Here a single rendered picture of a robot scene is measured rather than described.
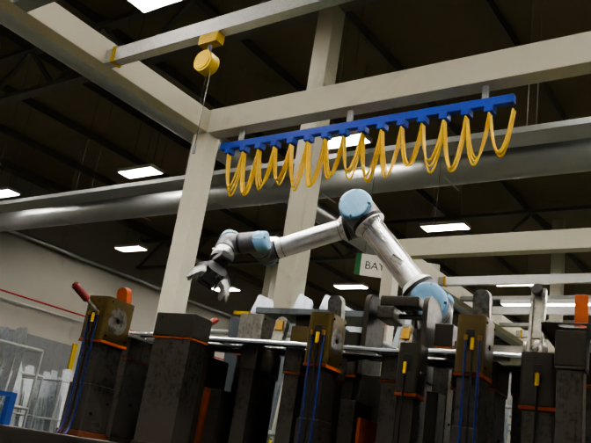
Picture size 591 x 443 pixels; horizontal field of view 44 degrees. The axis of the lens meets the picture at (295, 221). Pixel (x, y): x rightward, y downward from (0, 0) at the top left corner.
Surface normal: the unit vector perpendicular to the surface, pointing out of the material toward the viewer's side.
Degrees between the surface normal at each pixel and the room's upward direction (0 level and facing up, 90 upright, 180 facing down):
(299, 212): 90
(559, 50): 90
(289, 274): 90
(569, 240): 90
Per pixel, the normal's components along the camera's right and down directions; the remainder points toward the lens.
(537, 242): -0.56, -0.34
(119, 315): 0.88, -0.02
